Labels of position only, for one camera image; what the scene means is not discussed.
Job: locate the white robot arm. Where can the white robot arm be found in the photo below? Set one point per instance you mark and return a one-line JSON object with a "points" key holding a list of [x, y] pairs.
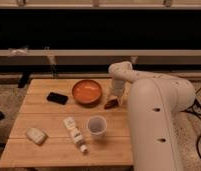
{"points": [[153, 98]]}

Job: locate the long grey rail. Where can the long grey rail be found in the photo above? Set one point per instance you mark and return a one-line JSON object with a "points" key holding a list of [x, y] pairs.
{"points": [[96, 53]]}

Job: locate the orange ceramic bowl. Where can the orange ceramic bowl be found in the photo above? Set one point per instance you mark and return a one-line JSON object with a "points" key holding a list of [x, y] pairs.
{"points": [[87, 92]]}

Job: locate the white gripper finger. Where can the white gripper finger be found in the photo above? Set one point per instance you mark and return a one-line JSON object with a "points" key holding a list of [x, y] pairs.
{"points": [[120, 100], [110, 96]]}

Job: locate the white plastic bottle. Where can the white plastic bottle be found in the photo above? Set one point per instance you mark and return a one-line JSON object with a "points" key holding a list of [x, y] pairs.
{"points": [[75, 134]]}

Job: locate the wooden table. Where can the wooden table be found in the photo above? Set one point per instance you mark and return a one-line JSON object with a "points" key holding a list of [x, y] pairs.
{"points": [[58, 150]]}

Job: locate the translucent plastic cup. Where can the translucent plastic cup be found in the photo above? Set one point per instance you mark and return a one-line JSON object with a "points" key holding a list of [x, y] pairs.
{"points": [[97, 126]]}

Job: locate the black rectangular phone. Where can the black rectangular phone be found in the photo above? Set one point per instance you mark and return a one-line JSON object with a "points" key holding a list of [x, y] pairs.
{"points": [[57, 98]]}

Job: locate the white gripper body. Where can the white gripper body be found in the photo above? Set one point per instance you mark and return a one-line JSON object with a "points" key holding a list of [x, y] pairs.
{"points": [[117, 87]]}

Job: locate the dark red pepper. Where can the dark red pepper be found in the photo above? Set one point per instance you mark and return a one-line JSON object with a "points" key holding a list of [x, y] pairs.
{"points": [[111, 104]]}

